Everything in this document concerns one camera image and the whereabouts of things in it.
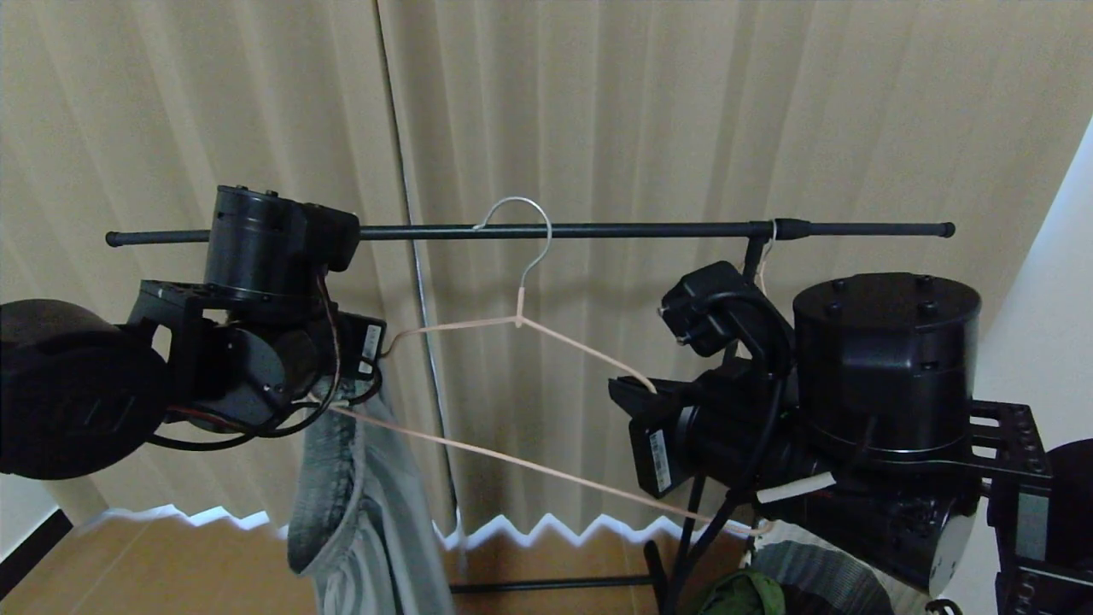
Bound white laundry basket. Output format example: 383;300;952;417
751;519;957;615

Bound pale grey shorts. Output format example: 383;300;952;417
288;376;458;615

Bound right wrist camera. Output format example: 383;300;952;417
659;261;795;360

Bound green garment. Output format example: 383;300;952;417
696;571;786;615

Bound beige curtain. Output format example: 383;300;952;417
0;0;1093;548

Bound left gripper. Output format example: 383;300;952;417
190;312;387;432

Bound black clothes rack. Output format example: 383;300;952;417
105;219;956;615

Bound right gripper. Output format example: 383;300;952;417
608;367;979;596

